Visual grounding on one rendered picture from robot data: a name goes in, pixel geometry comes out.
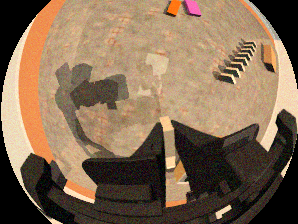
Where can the pink rectangular block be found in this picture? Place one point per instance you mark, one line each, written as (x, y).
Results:
(192, 8)

